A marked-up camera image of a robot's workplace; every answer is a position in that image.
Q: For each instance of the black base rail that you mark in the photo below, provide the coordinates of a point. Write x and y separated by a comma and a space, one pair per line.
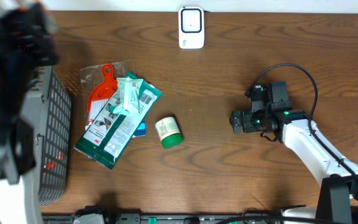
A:
96, 214

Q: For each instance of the pale green small packet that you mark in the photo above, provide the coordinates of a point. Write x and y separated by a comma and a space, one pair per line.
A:
129, 90

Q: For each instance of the white jar green lid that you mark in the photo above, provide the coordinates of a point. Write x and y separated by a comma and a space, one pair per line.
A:
168, 132

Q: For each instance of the white barcode scanner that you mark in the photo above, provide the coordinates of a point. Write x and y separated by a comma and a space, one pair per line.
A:
191, 32

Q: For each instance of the grey plastic basket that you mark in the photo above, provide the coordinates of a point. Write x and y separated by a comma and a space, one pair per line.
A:
47, 108

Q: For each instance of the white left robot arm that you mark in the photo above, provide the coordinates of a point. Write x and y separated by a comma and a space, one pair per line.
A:
18, 193

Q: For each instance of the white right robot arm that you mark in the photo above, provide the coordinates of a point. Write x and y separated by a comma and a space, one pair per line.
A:
279, 122

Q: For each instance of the red packaged item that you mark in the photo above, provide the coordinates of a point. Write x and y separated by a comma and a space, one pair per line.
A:
99, 83

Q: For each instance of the green packaged item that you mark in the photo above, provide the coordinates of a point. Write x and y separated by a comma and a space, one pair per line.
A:
109, 134

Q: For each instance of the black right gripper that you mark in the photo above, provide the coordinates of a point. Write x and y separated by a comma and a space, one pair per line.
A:
239, 122

